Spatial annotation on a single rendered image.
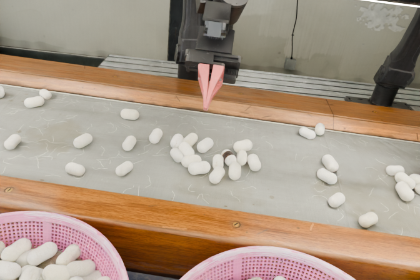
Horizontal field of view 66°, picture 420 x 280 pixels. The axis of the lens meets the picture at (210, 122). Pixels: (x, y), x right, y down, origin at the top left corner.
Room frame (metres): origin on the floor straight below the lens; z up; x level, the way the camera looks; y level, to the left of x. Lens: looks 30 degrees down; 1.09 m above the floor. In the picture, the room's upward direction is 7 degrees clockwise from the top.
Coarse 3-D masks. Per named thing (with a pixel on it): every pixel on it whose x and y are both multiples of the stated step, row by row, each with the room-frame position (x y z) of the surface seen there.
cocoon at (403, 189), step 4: (396, 184) 0.44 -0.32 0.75; (400, 184) 0.43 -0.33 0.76; (404, 184) 0.43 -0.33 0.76; (408, 184) 0.43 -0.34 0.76; (396, 188) 0.43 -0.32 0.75; (400, 188) 0.42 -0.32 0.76; (404, 188) 0.42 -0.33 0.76; (408, 188) 0.42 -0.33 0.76; (400, 192) 0.42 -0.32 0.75; (404, 192) 0.41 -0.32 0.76; (408, 192) 0.41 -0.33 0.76; (412, 192) 0.41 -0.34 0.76; (400, 196) 0.41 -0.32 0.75; (404, 196) 0.41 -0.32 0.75; (408, 196) 0.41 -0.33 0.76; (412, 196) 0.41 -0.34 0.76; (404, 200) 0.41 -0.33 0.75; (408, 200) 0.40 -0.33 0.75
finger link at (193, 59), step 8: (192, 56) 0.56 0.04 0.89; (200, 56) 0.56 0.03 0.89; (208, 56) 0.56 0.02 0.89; (192, 64) 0.56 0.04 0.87; (216, 64) 0.55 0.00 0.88; (224, 64) 0.55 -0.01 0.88; (216, 72) 0.54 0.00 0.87; (216, 80) 0.53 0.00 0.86; (216, 88) 0.56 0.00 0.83; (208, 96) 0.52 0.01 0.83; (208, 104) 0.51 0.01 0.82
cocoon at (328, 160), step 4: (324, 156) 0.49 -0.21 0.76; (328, 156) 0.48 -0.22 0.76; (324, 160) 0.48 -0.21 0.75; (328, 160) 0.47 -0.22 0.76; (332, 160) 0.47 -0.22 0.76; (324, 164) 0.48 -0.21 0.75; (328, 164) 0.47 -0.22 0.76; (332, 164) 0.46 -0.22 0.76; (336, 164) 0.46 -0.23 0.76; (328, 168) 0.46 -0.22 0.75; (332, 168) 0.46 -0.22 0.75; (336, 168) 0.46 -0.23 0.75
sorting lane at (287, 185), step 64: (0, 128) 0.48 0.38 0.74; (64, 128) 0.50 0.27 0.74; (128, 128) 0.53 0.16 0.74; (192, 128) 0.56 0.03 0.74; (256, 128) 0.59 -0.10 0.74; (128, 192) 0.36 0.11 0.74; (192, 192) 0.37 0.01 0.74; (256, 192) 0.39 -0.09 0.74; (320, 192) 0.41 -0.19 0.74; (384, 192) 0.43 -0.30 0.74
